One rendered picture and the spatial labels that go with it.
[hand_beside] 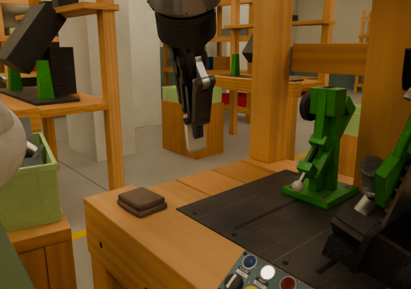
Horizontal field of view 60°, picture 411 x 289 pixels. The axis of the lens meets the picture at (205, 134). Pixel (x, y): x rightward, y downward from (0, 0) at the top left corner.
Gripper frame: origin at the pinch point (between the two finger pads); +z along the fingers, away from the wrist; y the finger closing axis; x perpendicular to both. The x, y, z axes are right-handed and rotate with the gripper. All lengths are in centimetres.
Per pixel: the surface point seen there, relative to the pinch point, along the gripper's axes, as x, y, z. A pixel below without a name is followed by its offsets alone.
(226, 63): 213, -467, 283
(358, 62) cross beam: 58, -27, 16
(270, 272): 3.2, 20.3, 11.6
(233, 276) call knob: -1.5, 18.1, 12.9
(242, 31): 234, -450, 220
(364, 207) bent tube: 24.9, 14.9, 14.5
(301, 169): 27.3, -5.5, 25.6
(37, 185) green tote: -34, -35, 34
